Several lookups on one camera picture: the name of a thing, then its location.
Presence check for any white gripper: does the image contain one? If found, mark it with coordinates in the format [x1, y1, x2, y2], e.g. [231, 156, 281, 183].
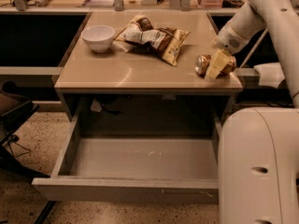
[205, 21, 249, 81]

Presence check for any office chair right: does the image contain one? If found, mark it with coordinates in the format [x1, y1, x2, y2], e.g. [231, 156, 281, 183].
[253, 63, 285, 89]

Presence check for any white bowl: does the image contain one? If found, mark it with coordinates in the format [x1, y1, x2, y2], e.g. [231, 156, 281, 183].
[81, 25, 115, 52]

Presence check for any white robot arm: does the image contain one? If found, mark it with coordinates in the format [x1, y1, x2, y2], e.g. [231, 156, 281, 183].
[215, 0, 299, 224]

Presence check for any grey cabinet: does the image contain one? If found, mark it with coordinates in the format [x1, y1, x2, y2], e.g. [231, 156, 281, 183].
[54, 9, 243, 116]

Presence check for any brown chip bag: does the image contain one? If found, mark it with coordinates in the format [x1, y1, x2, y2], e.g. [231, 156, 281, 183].
[115, 14, 189, 66]

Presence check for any black office chair left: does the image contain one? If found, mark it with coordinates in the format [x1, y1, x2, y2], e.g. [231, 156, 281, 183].
[0, 81, 48, 179]

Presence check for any open grey drawer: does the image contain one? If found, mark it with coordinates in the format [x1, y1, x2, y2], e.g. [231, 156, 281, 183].
[33, 96, 219, 204]

